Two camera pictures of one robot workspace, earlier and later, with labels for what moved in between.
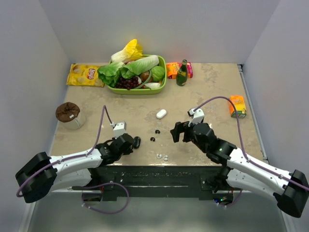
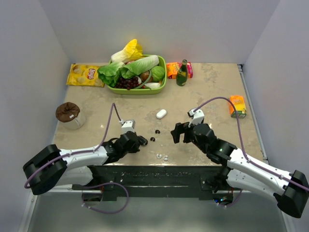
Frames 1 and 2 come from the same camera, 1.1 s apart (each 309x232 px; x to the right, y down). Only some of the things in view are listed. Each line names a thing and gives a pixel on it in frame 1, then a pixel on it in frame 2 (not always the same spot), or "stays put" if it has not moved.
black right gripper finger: x=188 y=132 stays put
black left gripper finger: x=136 y=141 to x=142 y=141
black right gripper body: x=194 y=140 stays put
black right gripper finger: x=179 y=129 stays put
